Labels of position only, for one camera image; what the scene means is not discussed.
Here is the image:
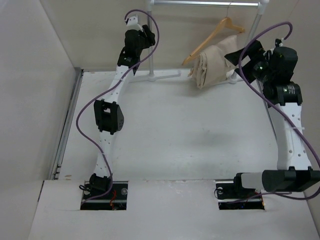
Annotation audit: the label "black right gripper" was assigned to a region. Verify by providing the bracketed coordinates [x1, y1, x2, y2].
[225, 40, 275, 85]

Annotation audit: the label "white clothes rack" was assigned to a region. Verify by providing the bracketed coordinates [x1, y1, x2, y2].
[124, 0, 269, 82]

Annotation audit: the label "wooden clothes hanger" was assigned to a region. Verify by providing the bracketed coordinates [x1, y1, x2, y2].
[181, 2, 246, 66]

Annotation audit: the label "beige trousers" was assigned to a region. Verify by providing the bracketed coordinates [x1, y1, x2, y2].
[189, 35, 238, 89]

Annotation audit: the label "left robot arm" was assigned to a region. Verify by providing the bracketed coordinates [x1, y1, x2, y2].
[89, 24, 156, 200]

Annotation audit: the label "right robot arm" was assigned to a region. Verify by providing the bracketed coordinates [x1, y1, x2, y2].
[224, 40, 320, 198]

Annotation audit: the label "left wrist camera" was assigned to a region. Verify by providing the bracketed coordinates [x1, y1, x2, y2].
[125, 15, 141, 31]

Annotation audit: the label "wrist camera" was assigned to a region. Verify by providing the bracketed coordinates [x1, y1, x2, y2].
[274, 38, 285, 48]
[125, 15, 141, 31]

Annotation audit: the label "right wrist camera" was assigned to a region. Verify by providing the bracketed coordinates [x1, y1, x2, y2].
[274, 38, 285, 48]

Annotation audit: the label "left aluminium frame rail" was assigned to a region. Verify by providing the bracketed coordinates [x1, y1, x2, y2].
[47, 67, 84, 180]

